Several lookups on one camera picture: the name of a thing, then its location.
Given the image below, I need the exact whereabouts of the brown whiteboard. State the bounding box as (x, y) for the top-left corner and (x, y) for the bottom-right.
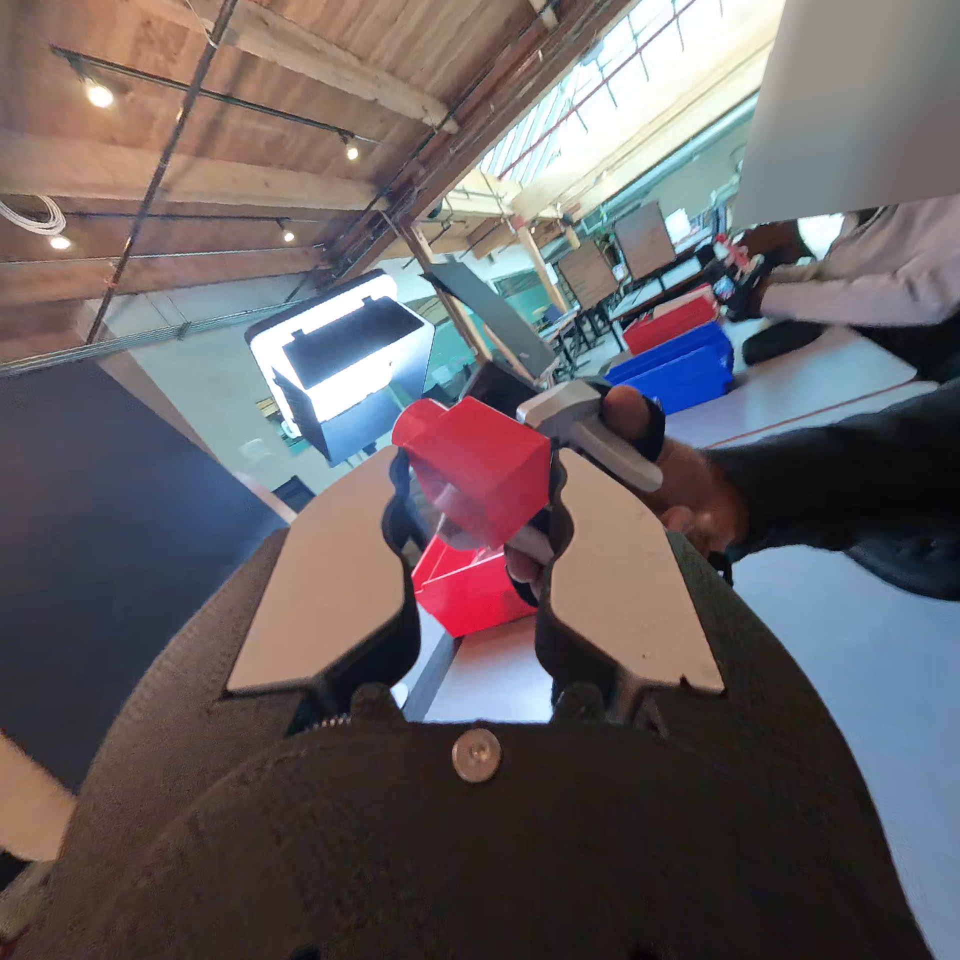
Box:
(613, 201), (678, 282)
(556, 240), (622, 312)

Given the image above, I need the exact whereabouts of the red box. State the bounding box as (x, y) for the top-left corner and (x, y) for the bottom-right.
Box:
(391, 396), (554, 552)

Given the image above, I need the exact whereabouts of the white cable coil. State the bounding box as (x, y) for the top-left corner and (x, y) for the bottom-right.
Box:
(0, 193), (69, 237)

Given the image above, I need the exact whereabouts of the blue storage bin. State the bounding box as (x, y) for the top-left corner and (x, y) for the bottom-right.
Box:
(603, 322), (735, 415)

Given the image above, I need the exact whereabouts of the studio light panel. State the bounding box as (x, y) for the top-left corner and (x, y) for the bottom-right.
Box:
(243, 270), (438, 468)

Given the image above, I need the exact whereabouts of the red storage bin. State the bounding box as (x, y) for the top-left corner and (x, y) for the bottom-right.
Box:
(621, 288), (720, 357)
(411, 536), (541, 639)

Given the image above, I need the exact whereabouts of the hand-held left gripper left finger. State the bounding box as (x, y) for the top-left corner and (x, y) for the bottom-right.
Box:
(225, 446), (421, 695)

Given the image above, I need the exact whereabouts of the person's right forearm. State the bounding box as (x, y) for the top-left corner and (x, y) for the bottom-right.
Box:
(705, 378), (960, 601)

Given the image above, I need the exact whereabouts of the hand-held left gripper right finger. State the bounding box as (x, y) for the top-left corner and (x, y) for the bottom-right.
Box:
(534, 447), (726, 695)

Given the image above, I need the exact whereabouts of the person's right hand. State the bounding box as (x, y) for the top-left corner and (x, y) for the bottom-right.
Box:
(602, 384), (750, 558)

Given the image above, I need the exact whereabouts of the grey board on stand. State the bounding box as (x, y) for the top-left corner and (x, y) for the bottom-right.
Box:
(420, 255), (560, 391)

